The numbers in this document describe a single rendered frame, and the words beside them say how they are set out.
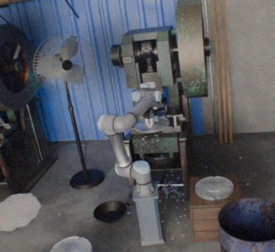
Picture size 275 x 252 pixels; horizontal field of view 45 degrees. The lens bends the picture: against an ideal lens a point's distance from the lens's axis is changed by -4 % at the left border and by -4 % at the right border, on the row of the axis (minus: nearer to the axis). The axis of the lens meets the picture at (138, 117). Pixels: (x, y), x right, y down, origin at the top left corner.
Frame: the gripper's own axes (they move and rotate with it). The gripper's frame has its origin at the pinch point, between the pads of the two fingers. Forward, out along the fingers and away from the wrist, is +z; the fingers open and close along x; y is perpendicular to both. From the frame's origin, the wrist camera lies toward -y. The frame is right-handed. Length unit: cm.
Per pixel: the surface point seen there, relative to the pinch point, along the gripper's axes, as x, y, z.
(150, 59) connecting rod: -2, 29, -48
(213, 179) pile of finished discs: -48, -14, 43
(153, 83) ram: -2.7, 26.1, -28.5
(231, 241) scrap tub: -59, -91, 36
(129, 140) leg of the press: 21.6, 9.6, 15.3
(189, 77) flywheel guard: -35, -4, -39
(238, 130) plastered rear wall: -79, 150, 75
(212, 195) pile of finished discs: -47, -35, 43
